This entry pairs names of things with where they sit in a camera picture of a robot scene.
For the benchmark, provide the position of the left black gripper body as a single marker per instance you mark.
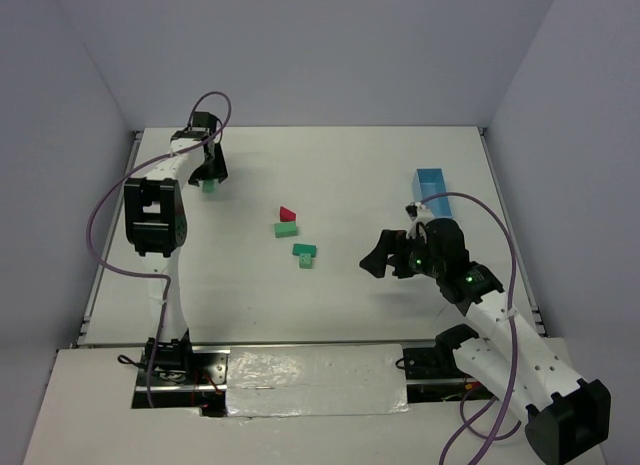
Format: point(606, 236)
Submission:
point(214, 161)

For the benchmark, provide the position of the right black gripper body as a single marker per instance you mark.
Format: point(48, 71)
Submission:
point(398, 257)

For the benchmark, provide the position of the small green cube block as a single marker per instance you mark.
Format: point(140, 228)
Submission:
point(209, 186)

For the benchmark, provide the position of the blue plastic box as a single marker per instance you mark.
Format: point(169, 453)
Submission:
point(428, 182)

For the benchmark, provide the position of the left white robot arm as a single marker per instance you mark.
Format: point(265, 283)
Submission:
point(155, 216)

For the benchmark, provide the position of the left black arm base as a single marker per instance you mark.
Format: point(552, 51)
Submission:
point(175, 375)

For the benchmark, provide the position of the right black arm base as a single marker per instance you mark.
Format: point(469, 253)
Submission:
point(430, 371)

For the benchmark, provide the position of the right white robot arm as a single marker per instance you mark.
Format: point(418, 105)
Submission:
point(563, 414)

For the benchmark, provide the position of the red triangular wood block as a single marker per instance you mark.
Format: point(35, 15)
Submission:
point(286, 215)

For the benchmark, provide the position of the light green rectangular block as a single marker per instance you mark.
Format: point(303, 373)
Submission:
point(285, 229)

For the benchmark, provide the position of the dark green rectangular block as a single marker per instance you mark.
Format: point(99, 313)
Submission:
point(301, 248)

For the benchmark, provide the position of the silver tape patch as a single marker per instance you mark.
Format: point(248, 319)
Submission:
point(322, 380)

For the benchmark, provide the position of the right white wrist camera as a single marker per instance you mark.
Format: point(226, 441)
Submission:
point(419, 212)

